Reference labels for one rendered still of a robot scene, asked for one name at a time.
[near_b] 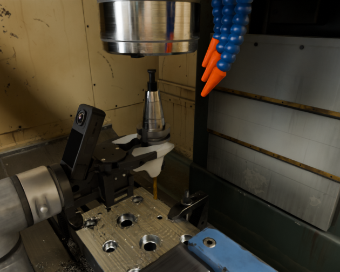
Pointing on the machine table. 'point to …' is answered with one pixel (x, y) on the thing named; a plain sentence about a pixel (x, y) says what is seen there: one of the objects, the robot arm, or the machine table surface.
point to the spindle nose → (149, 26)
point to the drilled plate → (108, 262)
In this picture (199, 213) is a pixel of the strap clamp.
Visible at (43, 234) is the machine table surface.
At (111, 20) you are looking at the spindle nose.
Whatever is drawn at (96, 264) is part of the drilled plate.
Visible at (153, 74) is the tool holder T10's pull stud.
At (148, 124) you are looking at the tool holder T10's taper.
